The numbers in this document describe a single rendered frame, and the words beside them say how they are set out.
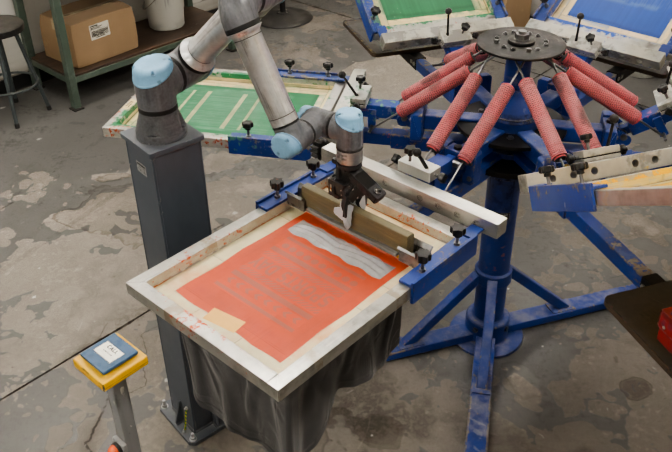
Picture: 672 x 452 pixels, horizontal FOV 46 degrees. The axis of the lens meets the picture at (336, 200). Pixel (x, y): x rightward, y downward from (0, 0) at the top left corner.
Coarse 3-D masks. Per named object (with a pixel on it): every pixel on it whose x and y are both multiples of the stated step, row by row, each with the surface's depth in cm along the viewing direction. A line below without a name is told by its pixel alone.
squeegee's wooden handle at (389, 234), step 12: (312, 192) 236; (324, 192) 235; (312, 204) 238; (324, 204) 234; (336, 204) 230; (336, 216) 233; (360, 216) 225; (372, 216) 224; (360, 228) 227; (372, 228) 224; (384, 228) 220; (396, 228) 219; (384, 240) 222; (396, 240) 219; (408, 240) 216
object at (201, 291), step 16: (288, 224) 239; (320, 224) 239; (272, 240) 233; (304, 240) 232; (240, 256) 226; (256, 256) 226; (208, 272) 220; (224, 272) 220; (192, 288) 214; (208, 288) 214; (208, 304) 209; (224, 304) 208; (240, 304) 208
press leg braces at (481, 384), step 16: (512, 272) 320; (464, 288) 317; (496, 288) 312; (528, 288) 328; (544, 288) 333; (448, 304) 319; (560, 304) 340; (432, 320) 321; (416, 336) 323; (480, 352) 306; (480, 368) 305; (480, 384) 303
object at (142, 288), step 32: (256, 224) 237; (416, 224) 235; (192, 256) 221; (128, 288) 211; (192, 320) 198; (352, 320) 197; (224, 352) 188; (320, 352) 188; (256, 384) 184; (288, 384) 180
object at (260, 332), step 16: (352, 240) 232; (336, 256) 226; (384, 256) 225; (352, 288) 213; (368, 288) 213; (336, 304) 208; (352, 304) 208; (256, 320) 203; (320, 320) 203; (256, 336) 198; (272, 336) 198; (288, 336) 198; (304, 336) 198; (272, 352) 193; (288, 352) 193
